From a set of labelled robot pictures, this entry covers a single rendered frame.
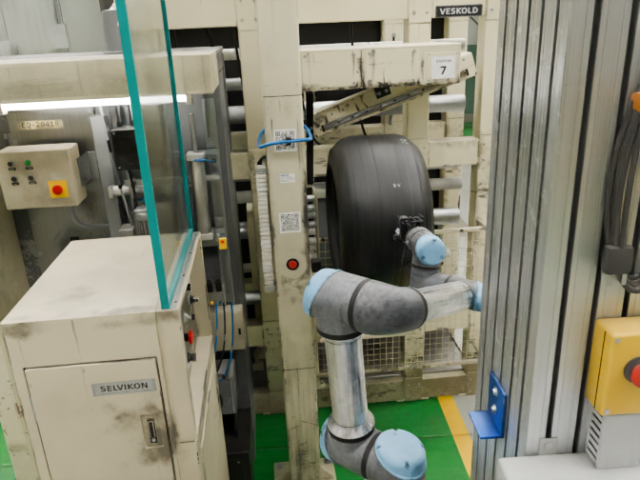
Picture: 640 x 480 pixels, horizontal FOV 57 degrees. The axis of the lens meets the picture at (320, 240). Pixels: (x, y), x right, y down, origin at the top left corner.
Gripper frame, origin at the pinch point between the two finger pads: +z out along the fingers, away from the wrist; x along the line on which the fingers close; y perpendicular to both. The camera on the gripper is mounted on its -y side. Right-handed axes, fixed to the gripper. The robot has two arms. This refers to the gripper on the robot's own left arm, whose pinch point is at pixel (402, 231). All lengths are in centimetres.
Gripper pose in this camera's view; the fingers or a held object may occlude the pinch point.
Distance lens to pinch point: 188.5
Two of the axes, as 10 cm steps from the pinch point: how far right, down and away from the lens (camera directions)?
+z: -1.0, -2.3, 9.7
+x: -9.9, 0.7, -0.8
